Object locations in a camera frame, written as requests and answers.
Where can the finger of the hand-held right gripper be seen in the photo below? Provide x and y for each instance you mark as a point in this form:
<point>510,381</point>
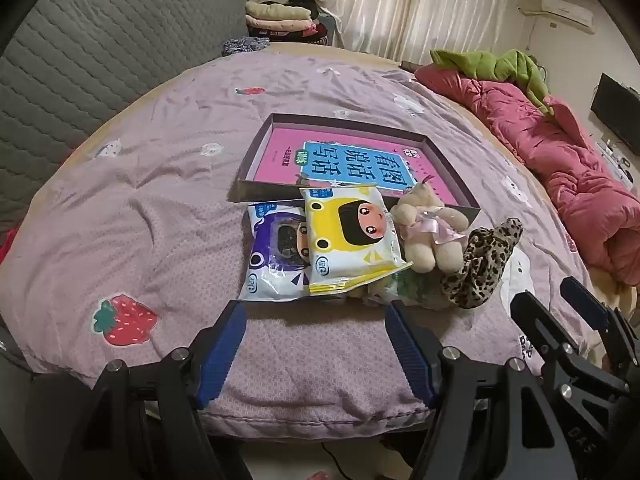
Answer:
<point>535,317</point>
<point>585,300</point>

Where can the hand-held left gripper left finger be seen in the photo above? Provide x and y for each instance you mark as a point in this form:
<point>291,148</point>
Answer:
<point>222,355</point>

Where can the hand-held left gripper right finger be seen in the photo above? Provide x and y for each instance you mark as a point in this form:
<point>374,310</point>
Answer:
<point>410,355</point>

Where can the green patterned tissue packet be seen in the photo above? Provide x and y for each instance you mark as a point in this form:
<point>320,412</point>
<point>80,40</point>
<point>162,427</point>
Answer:
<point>415,290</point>

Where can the leopard print scrunchie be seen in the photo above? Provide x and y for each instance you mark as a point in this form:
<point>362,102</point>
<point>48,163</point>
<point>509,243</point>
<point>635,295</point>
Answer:
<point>480,270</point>

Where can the purple cartoon tissue packet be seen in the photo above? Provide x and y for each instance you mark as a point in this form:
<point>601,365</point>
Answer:
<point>270,270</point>

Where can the beige teddy bear pink dress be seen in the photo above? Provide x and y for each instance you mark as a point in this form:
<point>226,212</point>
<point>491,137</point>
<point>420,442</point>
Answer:
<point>425,245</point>

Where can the yellow cartoon tissue packet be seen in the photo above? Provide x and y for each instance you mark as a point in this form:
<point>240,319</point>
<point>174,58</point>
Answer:
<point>350,255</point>

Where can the purple shallow box tray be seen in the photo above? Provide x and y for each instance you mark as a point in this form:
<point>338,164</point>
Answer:
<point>350,124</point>

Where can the white television cabinet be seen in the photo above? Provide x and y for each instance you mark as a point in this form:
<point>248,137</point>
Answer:
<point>617,160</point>

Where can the purple printed bedspread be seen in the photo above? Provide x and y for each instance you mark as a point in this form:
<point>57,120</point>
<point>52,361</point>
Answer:
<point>175,210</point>

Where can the pink quilt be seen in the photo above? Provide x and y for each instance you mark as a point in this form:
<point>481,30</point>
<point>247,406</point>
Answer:
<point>550,150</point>

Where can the black television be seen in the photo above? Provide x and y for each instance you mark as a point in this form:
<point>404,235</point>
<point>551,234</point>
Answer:
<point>617,105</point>

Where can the pink and blue book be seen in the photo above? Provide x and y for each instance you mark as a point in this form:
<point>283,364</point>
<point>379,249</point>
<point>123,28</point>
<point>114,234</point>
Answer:
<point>285,155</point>

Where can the green garment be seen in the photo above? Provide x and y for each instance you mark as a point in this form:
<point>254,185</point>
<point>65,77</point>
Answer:
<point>480,62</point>

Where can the white air conditioner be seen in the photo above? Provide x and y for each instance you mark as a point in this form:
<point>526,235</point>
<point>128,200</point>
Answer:
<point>567,14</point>

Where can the dark blue patterned cloth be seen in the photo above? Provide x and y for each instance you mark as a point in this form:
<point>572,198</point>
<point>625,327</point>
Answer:
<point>242,46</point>

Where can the grey quilted headboard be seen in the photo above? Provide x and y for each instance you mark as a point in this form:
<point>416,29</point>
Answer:
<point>100,60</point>

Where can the grey bedside cabinet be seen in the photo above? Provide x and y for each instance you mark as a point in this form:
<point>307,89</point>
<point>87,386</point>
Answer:
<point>330,27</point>

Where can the pile of folded clothes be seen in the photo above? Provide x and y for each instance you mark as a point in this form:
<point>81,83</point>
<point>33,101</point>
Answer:
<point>280,22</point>

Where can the white curtain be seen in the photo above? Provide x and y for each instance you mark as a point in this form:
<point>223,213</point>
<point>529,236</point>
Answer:
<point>400,5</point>

